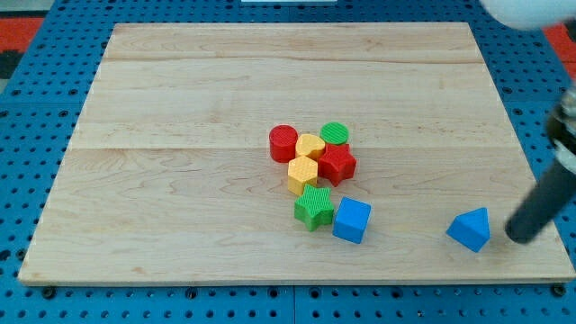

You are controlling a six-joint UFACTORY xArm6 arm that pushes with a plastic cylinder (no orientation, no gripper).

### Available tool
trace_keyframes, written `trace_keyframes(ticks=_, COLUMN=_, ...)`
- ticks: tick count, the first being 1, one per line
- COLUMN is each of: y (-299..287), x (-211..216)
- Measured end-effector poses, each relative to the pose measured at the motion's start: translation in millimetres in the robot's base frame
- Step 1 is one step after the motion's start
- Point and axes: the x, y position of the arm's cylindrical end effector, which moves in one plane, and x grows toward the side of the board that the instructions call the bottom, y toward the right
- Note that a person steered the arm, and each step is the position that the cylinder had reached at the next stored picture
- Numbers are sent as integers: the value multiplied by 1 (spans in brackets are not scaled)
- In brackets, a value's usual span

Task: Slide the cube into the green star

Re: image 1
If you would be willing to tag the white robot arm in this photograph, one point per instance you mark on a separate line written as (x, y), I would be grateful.
(528, 15)

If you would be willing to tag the red star block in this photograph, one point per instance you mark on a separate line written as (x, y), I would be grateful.
(337, 163)

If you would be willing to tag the green star block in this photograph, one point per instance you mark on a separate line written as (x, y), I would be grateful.
(314, 207)

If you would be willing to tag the blue cube block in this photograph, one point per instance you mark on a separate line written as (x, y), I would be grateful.
(351, 220)

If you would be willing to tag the light wooden board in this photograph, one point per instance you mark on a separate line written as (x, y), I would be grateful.
(167, 178)

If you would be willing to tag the yellow hexagon block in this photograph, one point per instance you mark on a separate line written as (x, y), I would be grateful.
(301, 171)

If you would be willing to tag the red cylinder block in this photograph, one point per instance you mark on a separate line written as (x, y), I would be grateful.
(282, 142)

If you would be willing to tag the yellow heart block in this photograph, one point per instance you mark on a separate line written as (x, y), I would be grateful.
(310, 146)

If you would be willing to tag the green cylinder block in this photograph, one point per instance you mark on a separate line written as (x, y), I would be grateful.
(335, 133)

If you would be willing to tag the blue triangular prism block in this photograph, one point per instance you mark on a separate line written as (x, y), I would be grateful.
(471, 229)

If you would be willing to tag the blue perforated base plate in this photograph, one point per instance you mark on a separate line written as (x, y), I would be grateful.
(44, 95)

